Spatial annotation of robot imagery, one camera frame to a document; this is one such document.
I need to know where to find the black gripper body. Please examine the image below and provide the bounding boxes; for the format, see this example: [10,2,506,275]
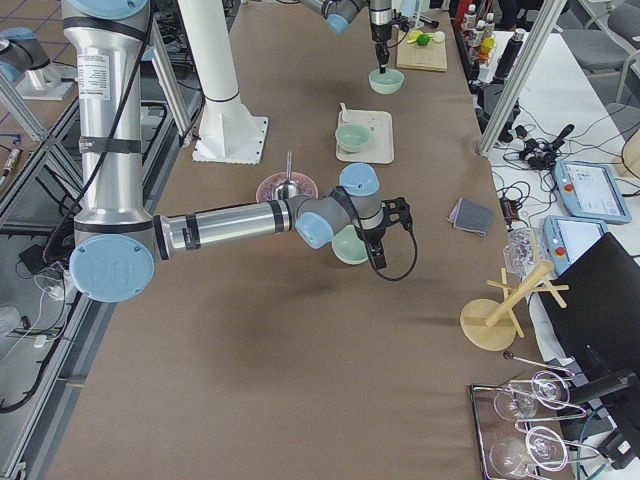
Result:
[363,197,413,250]
[369,6,406,60]

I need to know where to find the green bowl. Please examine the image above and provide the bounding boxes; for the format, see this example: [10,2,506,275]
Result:
[334,123,371,153]
[368,68,405,95]
[331,225,368,265]

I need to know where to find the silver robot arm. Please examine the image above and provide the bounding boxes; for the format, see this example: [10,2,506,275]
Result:
[300,0,409,74]
[61,1,418,303]

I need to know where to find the green lime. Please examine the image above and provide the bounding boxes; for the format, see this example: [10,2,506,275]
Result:
[416,33,431,47]

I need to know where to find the wooden cutting board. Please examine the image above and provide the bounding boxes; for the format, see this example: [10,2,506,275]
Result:
[396,37,447,73]

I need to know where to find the purple cloth under grey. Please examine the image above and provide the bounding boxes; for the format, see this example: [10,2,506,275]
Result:
[447,206,458,224]

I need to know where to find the white garlic bulb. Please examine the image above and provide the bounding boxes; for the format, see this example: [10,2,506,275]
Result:
[431,31,446,43]

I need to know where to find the beige rabbit tray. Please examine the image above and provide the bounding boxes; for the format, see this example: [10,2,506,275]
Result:
[335,108,394,164]

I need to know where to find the white ceramic spoon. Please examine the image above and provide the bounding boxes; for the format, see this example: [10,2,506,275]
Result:
[340,102,350,123]

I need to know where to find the grey folded cloth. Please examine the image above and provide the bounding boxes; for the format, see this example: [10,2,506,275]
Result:
[452,198,495,237]

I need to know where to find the green bowl on tray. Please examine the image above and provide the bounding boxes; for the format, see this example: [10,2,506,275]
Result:
[334,123,371,153]

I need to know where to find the clear ice cubes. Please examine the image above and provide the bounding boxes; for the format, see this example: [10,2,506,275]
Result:
[258,175,316,202]

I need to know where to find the metal ice scoop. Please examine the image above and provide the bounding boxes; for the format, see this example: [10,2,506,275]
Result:
[273,150,299,200]

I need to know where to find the black water bottle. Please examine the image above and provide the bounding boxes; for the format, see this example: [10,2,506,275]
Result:
[493,28,526,84]

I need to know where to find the clear plastic cup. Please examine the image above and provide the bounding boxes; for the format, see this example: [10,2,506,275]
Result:
[503,227,548,278]

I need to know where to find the wooden mug tree stand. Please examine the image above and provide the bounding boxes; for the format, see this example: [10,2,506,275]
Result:
[460,260,570,352]

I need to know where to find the blue teach pendant near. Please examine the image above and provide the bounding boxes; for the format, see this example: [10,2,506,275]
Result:
[543,215,608,275]

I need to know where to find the blue teach pendant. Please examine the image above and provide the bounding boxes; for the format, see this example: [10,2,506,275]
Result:
[543,215,608,275]
[553,160,632,224]

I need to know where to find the blue teach pendant far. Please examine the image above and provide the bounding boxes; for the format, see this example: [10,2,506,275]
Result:
[553,160,632,224]

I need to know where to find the black monitor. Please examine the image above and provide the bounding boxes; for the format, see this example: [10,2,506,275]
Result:
[540,233,639,375]

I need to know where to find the wine glass upper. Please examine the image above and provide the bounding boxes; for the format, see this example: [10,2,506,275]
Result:
[493,370,569,421]

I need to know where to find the wine glass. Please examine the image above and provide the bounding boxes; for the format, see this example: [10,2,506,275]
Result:
[493,370,569,421]
[489,426,568,479]

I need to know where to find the wine glass lower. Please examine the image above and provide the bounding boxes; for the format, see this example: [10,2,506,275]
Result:
[489,426,568,479]

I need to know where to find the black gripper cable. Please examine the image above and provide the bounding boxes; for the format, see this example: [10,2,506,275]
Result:
[374,219,420,283]

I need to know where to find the aluminium frame post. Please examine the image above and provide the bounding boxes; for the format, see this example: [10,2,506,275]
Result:
[476,0,566,158]

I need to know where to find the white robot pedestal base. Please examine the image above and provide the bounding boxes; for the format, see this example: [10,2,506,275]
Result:
[179,0,268,165]

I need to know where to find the wire glass rack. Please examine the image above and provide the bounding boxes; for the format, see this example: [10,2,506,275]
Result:
[468,357,616,480]

